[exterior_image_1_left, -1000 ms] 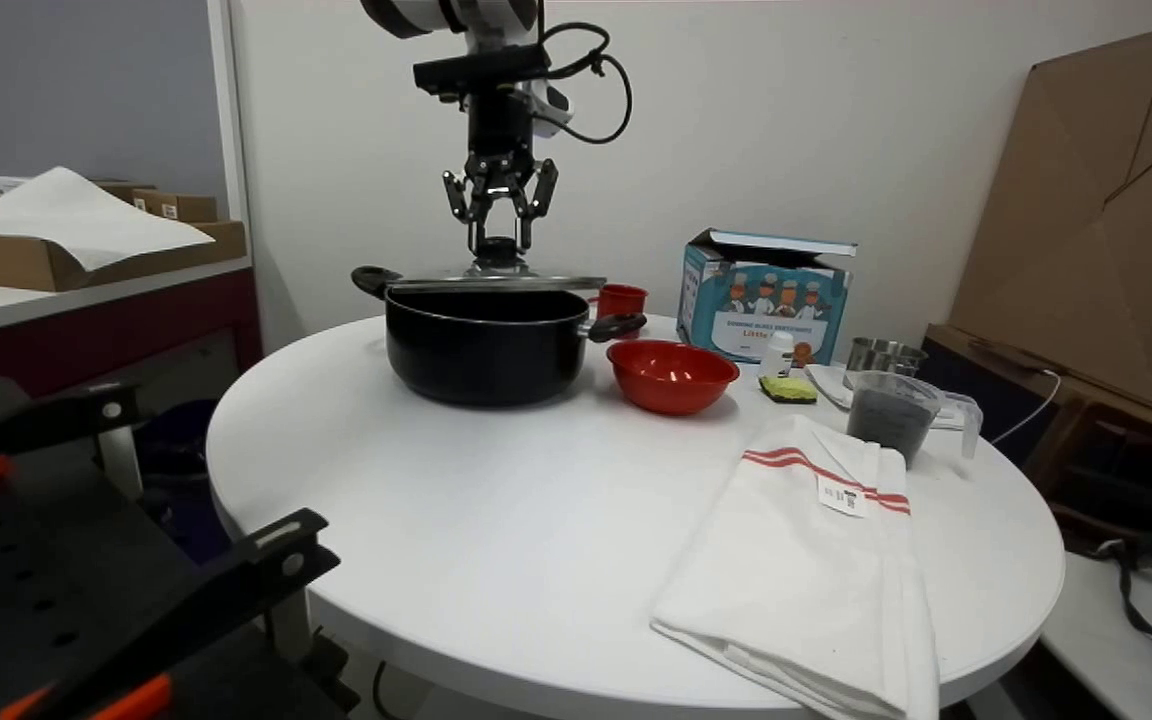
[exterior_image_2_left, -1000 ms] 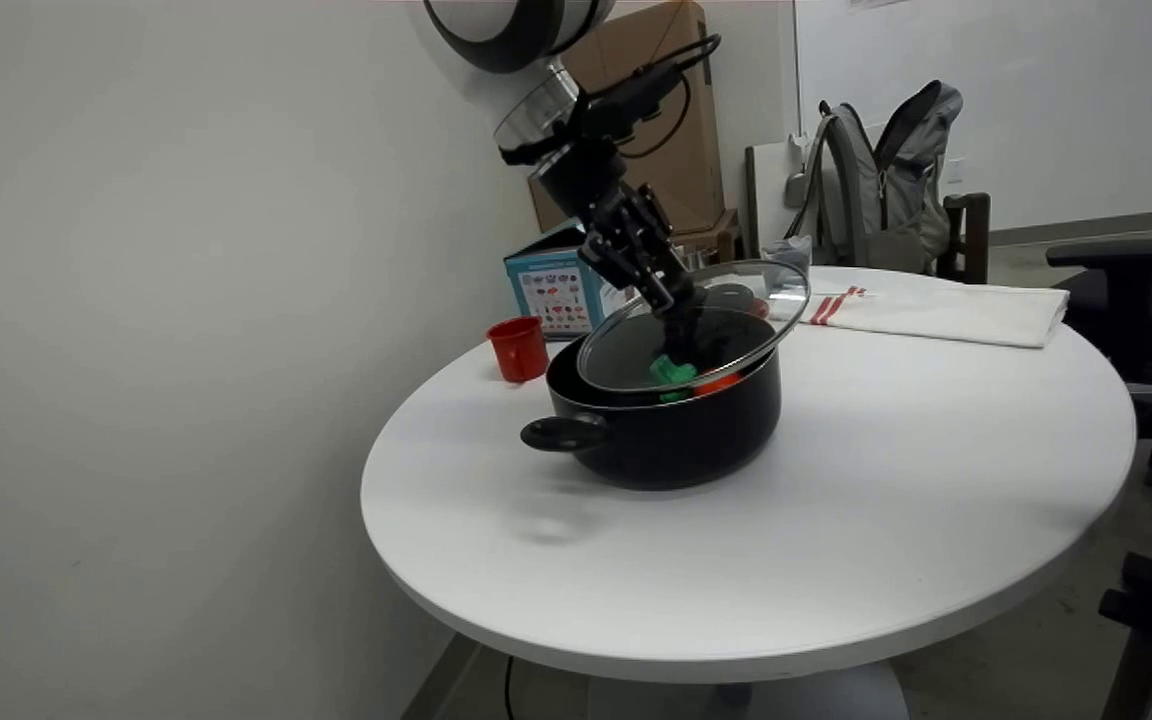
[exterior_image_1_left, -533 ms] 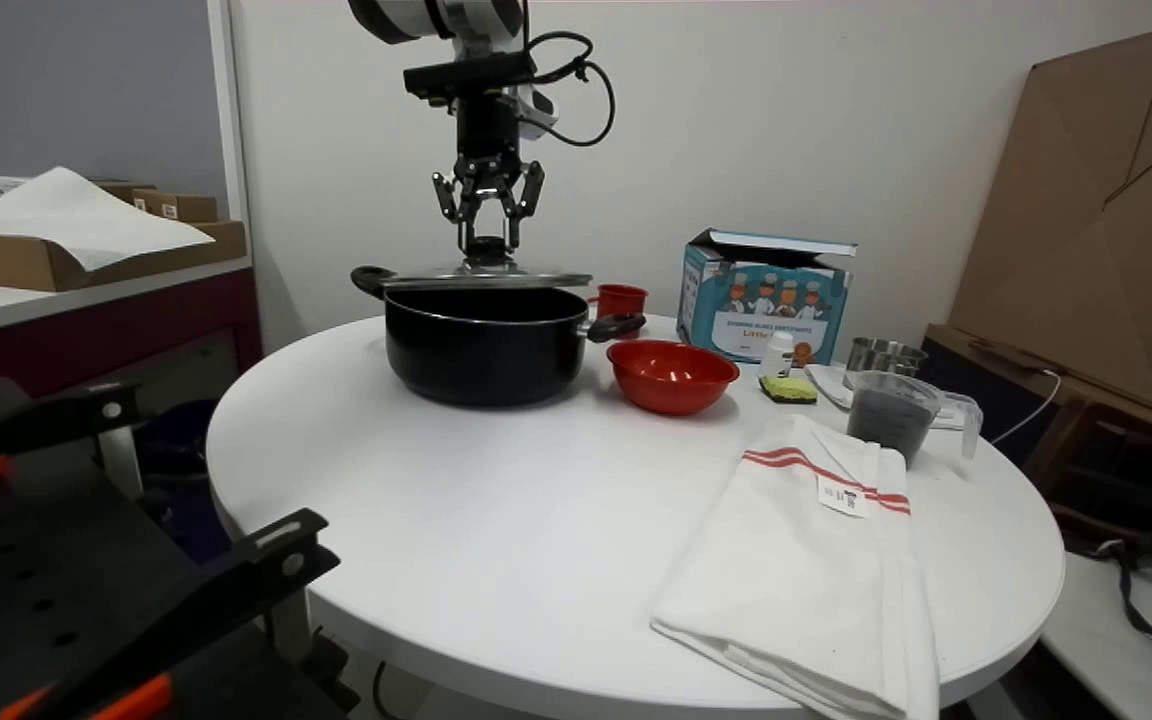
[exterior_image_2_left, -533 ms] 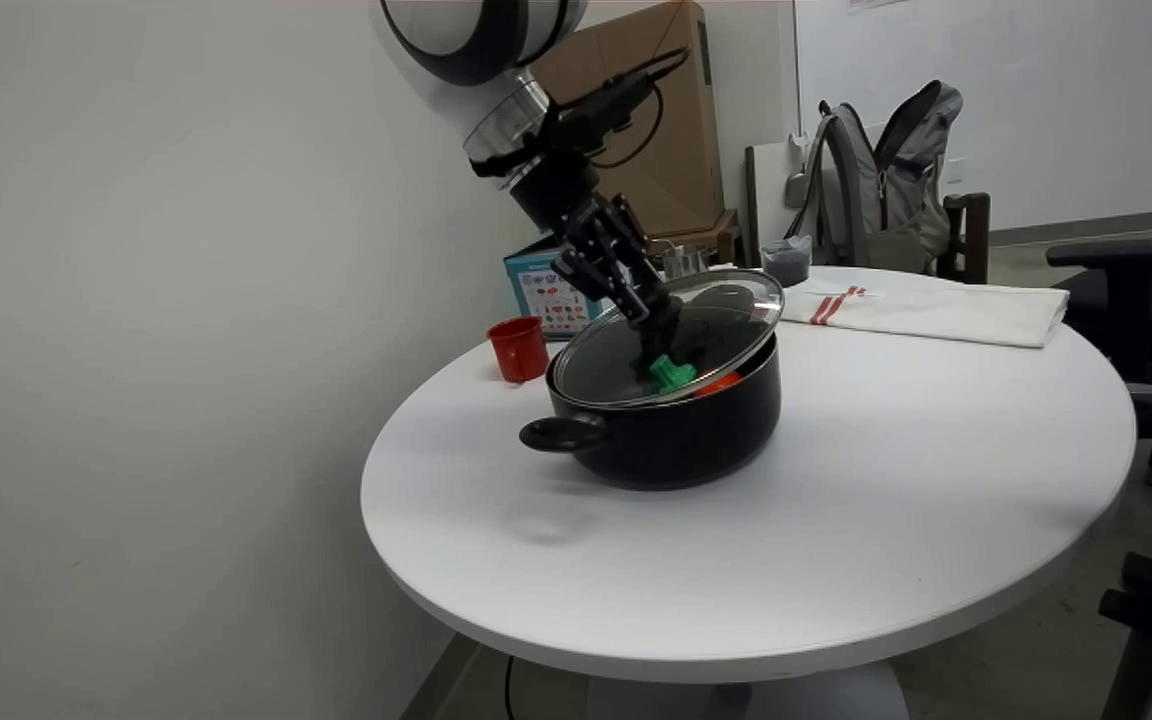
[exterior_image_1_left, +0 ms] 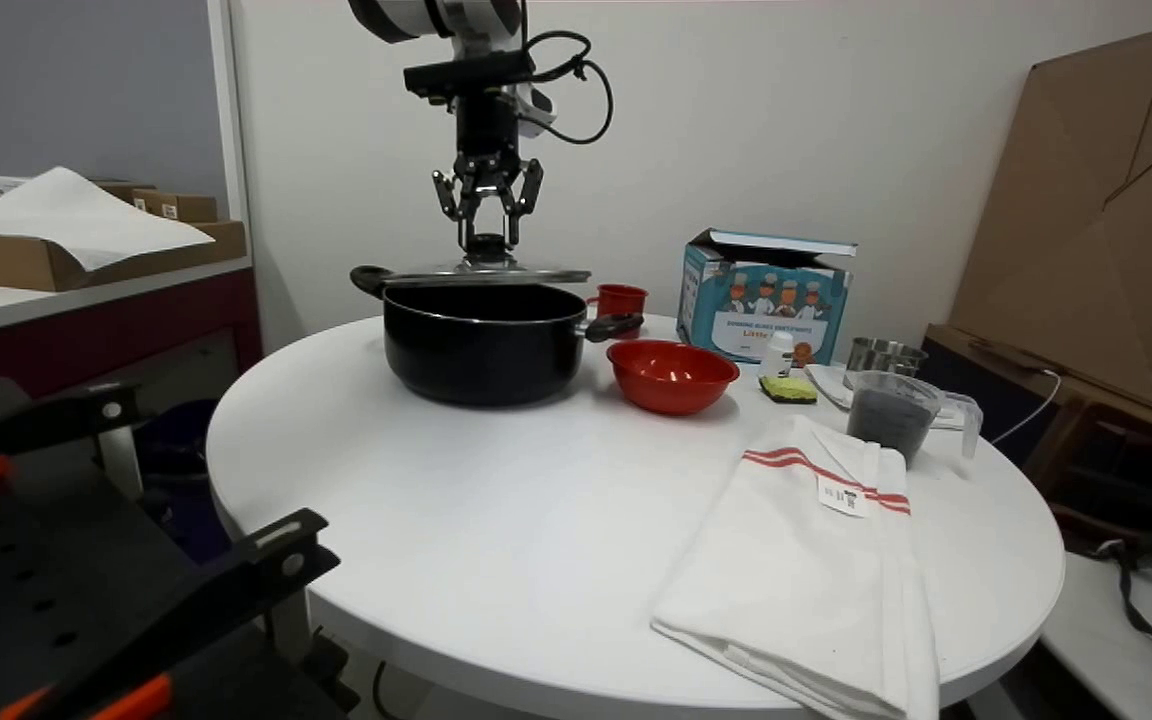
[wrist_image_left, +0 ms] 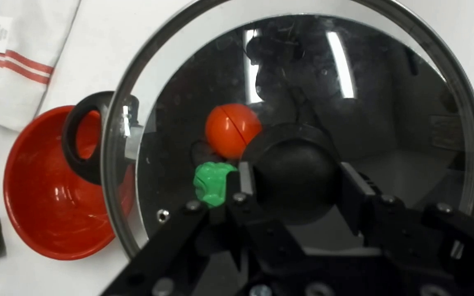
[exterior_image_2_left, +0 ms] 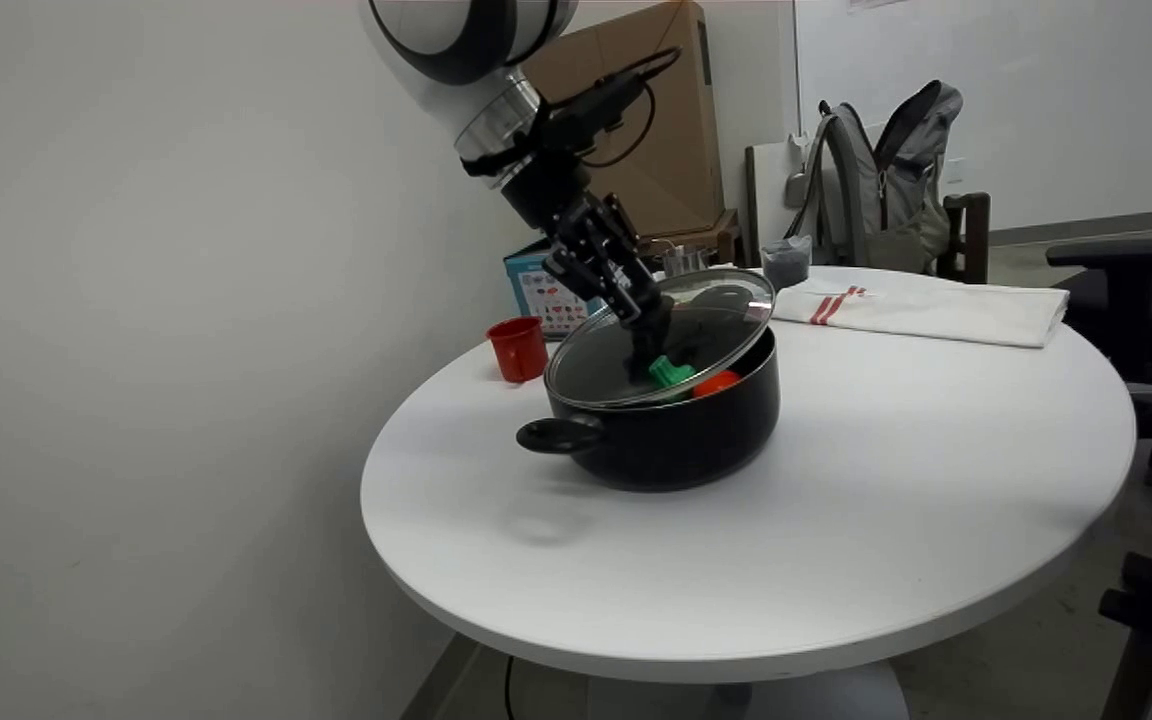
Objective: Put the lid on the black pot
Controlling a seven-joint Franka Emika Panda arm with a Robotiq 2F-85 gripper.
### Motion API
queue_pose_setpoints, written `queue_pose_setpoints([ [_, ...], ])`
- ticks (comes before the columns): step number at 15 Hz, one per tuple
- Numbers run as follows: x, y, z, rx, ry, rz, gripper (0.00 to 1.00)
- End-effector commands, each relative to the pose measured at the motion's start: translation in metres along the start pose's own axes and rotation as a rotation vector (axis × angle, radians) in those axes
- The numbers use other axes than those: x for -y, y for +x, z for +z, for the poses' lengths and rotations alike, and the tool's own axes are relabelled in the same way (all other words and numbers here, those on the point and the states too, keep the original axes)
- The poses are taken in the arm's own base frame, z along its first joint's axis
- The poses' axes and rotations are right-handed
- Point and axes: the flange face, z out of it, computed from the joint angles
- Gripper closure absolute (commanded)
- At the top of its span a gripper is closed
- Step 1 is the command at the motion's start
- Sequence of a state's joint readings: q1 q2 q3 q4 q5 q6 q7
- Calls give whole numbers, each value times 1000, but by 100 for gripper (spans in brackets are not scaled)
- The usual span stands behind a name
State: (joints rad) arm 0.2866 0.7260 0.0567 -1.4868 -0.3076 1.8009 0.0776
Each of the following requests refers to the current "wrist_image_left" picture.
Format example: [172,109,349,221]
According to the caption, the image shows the glass lid with black knob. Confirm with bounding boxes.
[101,0,474,260]

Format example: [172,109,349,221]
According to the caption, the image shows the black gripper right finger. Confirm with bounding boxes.
[338,161,432,244]

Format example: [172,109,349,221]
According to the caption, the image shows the green toy vegetable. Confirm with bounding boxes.
[193,160,239,211]

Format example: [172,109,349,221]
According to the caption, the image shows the red bowl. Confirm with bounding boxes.
[4,104,137,262]

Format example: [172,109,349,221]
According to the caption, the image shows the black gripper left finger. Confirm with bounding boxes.
[185,160,272,244]

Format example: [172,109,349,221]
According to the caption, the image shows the orange toy tomato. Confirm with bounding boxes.
[205,104,264,161]

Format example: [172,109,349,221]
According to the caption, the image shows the white towel with red stripes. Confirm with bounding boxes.
[0,0,83,134]

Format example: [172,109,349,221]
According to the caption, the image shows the black cooking pot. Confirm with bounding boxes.
[61,10,474,232]

